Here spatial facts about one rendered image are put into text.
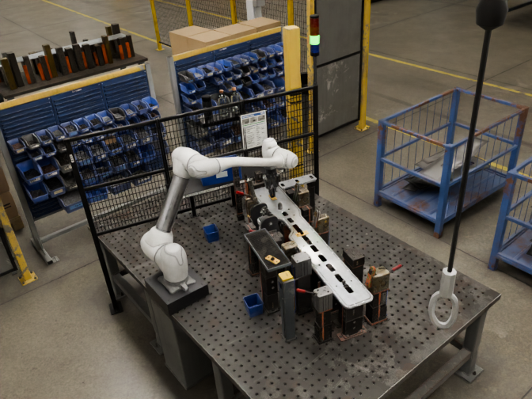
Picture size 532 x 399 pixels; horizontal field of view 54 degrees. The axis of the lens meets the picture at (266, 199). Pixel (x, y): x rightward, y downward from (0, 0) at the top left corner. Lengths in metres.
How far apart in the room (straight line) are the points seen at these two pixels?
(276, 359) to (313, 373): 0.22
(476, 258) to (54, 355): 3.55
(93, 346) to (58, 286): 0.89
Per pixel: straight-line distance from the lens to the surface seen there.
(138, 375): 4.03
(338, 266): 3.11
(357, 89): 6.83
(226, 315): 3.28
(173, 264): 3.25
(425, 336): 3.19
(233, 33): 6.58
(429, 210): 5.20
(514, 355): 4.21
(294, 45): 4.02
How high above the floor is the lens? 2.99
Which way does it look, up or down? 32 degrees down
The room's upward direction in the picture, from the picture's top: 4 degrees counter-clockwise
